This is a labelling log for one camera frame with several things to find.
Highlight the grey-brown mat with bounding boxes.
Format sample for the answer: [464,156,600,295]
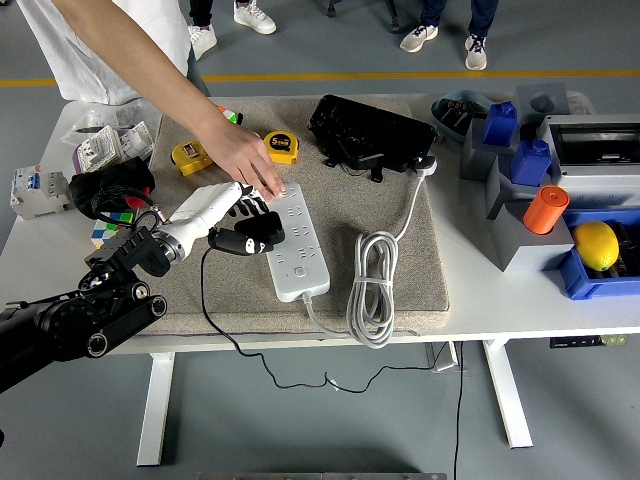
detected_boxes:
[113,96,451,337]

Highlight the white power strip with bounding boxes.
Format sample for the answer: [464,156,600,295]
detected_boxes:
[257,181,332,304]

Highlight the white wall socket panel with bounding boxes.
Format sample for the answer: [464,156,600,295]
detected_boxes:
[74,124,124,174]

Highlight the grey electrical distribution box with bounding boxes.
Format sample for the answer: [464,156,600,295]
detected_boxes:
[537,113,640,211]

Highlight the black cloth bag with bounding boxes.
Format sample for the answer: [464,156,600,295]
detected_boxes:
[68,156,156,219]

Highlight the thin black adapter cord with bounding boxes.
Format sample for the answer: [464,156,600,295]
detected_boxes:
[199,247,436,395]

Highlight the white table leg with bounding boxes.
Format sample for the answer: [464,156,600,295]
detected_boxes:
[482,339,534,450]
[136,352,176,467]

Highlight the small red part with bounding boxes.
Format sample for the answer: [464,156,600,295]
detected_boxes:
[124,185,152,207]

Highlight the blue-grey bowl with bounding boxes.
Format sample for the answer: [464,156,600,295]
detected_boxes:
[431,89,496,145]

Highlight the person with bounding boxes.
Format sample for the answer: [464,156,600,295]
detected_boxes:
[187,0,277,62]
[16,0,209,105]
[399,0,501,71]

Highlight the clear plastic parts bag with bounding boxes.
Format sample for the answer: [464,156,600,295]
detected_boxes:
[60,99,164,146]

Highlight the white coiled power cord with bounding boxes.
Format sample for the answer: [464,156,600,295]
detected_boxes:
[299,154,440,350]

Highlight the white switch module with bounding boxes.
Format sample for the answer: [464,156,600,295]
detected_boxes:
[117,121,155,162]

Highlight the black hanging cable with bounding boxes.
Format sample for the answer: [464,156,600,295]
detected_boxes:
[452,342,466,480]

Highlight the black part in bin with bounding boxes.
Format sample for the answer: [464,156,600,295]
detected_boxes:
[612,222,640,278]

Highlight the silver box under table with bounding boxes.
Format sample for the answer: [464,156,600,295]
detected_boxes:
[425,341,469,372]

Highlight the blue plastic bin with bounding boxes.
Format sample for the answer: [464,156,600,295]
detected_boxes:
[558,208,640,301]

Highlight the blue peg block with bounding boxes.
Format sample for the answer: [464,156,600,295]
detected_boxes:
[509,138,552,187]
[481,101,520,148]

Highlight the black power adapter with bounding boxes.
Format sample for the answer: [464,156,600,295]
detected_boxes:
[335,137,387,172]

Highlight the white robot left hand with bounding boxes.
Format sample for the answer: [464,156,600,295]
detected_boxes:
[167,181,275,258]

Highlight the yellow lemon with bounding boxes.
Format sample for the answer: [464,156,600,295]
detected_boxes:
[572,221,621,273]

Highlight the black chair base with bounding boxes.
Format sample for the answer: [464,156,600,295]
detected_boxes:
[326,0,402,35]

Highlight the black plug adapter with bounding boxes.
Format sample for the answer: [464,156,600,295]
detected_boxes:
[233,211,287,247]

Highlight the black table control panel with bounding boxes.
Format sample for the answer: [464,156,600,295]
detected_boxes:
[549,333,629,350]

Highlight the yellow tape measure silver label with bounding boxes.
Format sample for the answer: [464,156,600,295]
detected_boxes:
[171,139,215,178]

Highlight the large black power strip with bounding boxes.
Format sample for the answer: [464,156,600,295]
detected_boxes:
[306,93,437,174]

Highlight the orange cylinder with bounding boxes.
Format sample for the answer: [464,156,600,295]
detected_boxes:
[522,185,571,235]

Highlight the beige fabric bundle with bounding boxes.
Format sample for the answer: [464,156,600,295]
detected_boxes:
[564,89,596,117]

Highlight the yellow tape measure black face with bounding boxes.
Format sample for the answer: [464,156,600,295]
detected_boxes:
[263,129,302,165]

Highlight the grey peg holder block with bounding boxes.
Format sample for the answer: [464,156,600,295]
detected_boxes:
[491,199,576,274]
[513,82,569,126]
[485,157,551,221]
[459,118,521,182]

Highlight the white circuit breaker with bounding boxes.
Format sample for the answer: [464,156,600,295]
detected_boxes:
[9,165,71,221]

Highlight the black binder clips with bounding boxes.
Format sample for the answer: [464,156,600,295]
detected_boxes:
[442,99,489,136]

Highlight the grey round peg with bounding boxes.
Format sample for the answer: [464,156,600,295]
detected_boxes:
[529,92,558,114]

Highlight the person's right hand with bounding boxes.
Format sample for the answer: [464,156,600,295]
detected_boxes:
[202,119,290,204]

